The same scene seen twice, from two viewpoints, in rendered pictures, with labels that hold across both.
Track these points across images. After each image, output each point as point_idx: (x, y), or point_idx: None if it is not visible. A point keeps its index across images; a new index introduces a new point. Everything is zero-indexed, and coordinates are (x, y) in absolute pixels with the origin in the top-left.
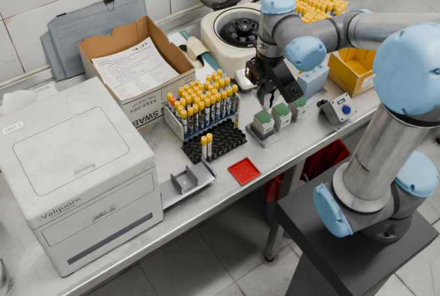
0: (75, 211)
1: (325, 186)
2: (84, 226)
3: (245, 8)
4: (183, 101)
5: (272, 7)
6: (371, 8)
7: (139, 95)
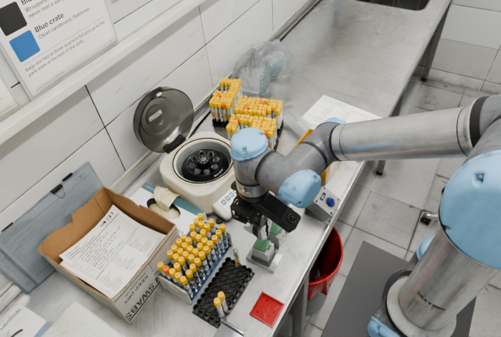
0: None
1: (383, 324)
2: None
3: (195, 140)
4: (177, 265)
5: (246, 153)
6: (298, 96)
7: (128, 282)
